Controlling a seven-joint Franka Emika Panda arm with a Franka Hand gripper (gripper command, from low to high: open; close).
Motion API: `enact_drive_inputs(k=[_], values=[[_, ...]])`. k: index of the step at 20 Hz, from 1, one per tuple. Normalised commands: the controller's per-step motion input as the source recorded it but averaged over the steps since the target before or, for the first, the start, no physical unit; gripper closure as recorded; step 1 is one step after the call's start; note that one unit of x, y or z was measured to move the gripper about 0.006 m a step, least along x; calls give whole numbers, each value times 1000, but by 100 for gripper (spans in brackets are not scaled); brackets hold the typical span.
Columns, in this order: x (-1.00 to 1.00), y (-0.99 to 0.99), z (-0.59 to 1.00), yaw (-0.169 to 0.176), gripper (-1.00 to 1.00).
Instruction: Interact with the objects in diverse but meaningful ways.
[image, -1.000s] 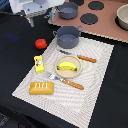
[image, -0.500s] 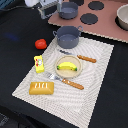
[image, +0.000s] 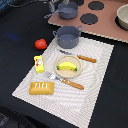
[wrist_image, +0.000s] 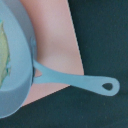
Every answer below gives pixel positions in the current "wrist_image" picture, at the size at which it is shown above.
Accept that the pink toy stove top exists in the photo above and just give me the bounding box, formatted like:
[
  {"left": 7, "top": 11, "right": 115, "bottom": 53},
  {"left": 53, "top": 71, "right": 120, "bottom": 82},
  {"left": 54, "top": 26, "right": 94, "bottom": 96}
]
[{"left": 19, "top": 0, "right": 85, "bottom": 108}]

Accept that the grey saucepan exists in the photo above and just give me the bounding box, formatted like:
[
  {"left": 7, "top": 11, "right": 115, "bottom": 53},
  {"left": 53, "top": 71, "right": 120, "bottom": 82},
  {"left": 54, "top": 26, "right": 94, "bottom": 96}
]
[{"left": 0, "top": 0, "right": 120, "bottom": 119}]

